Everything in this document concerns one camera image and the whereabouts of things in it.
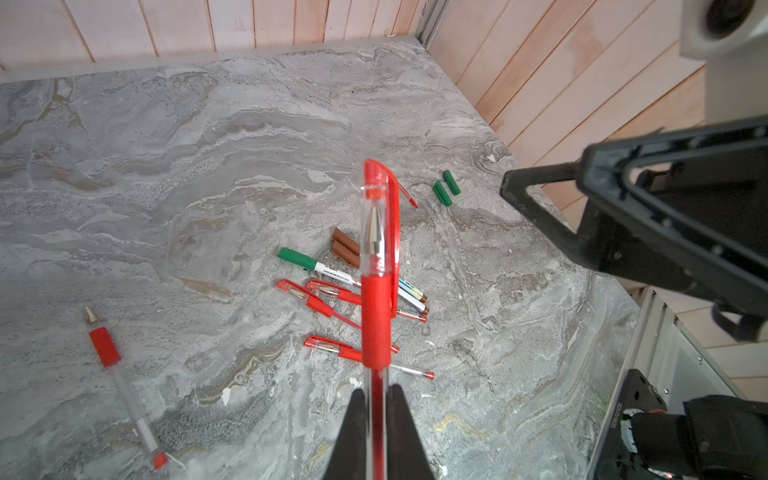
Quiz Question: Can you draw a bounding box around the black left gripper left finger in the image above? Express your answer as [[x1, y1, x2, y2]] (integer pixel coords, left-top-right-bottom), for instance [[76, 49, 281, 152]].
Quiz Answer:
[[323, 389, 367, 480]]

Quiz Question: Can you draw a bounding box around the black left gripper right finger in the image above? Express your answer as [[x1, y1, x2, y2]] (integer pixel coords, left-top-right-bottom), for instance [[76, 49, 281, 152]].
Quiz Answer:
[[386, 384, 435, 480]]

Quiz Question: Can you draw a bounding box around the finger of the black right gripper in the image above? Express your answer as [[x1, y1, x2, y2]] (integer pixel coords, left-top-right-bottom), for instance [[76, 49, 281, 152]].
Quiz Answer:
[[500, 116, 767, 317]]

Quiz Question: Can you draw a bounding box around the red gel pen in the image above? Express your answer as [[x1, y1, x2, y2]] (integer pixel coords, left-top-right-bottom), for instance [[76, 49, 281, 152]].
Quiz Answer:
[[360, 159, 400, 479], [84, 307, 168, 471], [305, 280, 428, 323], [276, 279, 400, 367], [304, 335, 435, 381]]

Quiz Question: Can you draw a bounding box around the green marker cap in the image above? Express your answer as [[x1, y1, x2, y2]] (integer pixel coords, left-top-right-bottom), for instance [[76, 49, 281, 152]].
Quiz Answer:
[[442, 170, 462, 196], [433, 181, 453, 207]]

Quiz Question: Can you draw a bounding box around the red pen cap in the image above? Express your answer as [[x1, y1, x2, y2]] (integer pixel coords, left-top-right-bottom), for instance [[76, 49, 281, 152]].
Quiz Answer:
[[398, 184, 419, 209]]

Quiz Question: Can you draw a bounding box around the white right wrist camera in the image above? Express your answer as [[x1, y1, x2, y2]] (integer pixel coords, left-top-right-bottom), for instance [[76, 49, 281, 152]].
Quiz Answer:
[[680, 0, 767, 124]]

